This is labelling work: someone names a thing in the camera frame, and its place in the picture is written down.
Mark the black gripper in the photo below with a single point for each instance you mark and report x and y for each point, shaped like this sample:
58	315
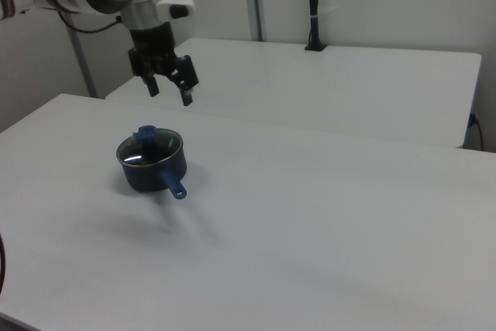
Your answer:
152	42

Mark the glass lid with blue knob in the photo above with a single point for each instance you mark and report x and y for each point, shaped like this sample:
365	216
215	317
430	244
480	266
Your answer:
144	135

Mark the white side table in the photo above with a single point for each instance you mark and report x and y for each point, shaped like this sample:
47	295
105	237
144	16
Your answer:
310	87

